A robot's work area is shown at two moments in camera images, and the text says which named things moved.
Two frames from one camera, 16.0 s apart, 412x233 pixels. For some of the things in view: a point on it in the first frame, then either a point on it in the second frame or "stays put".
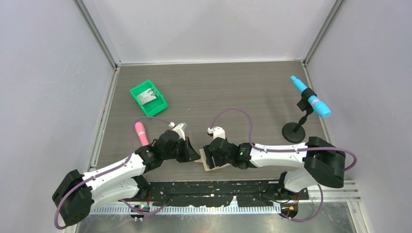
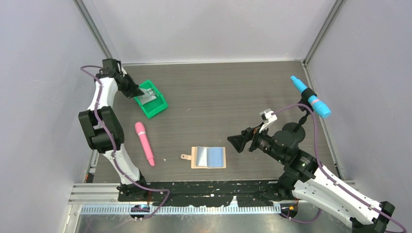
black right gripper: x=209 y=158 → x=238 y=141
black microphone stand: x=294 y=132 stays put
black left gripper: x=189 y=154 → x=134 y=91
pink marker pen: x=142 y=133 stays put
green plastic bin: x=153 y=107 stays put
